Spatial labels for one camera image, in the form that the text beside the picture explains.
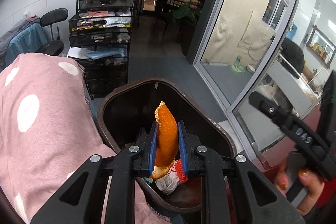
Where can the glass sliding door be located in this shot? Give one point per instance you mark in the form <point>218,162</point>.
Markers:
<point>283,49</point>

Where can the pink polka dot blanket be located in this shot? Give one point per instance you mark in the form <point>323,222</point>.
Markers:
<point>55,166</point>

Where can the black salon stool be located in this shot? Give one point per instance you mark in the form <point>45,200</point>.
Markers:
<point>52,19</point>

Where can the orange foam fruit net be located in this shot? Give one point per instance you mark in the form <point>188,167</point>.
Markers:
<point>177,167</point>

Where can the dark brown trash bin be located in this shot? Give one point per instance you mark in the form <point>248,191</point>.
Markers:
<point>149,123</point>

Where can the person's right hand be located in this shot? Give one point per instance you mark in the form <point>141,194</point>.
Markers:
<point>309,179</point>

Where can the black mesh trolley cart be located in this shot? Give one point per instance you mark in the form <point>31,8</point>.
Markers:
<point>100,40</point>

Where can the green potted plant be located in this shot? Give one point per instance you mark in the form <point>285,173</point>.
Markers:
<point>189,10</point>

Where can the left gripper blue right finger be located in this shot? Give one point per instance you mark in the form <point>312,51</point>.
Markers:
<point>233,189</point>

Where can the white plastic bag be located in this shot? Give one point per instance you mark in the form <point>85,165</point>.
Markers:
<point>168,183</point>

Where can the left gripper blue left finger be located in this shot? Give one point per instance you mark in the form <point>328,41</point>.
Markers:
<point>102,190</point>

